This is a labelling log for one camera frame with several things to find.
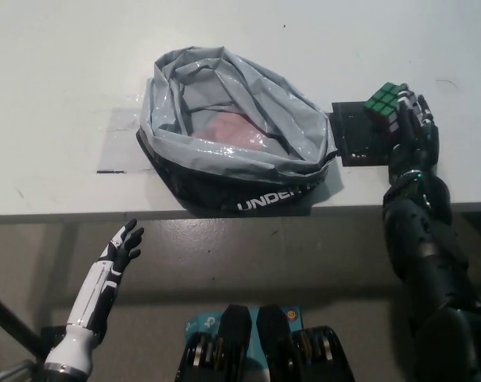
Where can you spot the black tape marker patch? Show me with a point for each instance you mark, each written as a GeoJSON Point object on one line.
{"type": "Point", "coordinates": [355, 135]}

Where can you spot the rubik's cube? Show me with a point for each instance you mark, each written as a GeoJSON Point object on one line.
{"type": "Point", "coordinates": [381, 97]}

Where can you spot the pink red object in film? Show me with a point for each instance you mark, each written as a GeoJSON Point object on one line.
{"type": "Point", "coordinates": [224, 129]}

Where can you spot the black diagonal stand bar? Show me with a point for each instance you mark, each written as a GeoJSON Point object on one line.
{"type": "Point", "coordinates": [9, 320]}

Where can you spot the clear plastic tape sheet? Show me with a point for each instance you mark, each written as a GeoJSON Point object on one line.
{"type": "Point", "coordinates": [121, 143]}

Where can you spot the grey and black plastic bag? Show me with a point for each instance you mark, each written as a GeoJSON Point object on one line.
{"type": "Point", "coordinates": [224, 153]}

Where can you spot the silver metal tube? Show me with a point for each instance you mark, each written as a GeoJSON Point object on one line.
{"type": "Point", "coordinates": [5, 370]}

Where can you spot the teal tp-link box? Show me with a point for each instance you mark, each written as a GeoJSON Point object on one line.
{"type": "Point", "coordinates": [200, 322]}

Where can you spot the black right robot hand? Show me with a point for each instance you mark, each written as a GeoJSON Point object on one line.
{"type": "Point", "coordinates": [417, 151]}

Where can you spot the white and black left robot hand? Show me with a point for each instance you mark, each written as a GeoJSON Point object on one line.
{"type": "Point", "coordinates": [97, 286]}

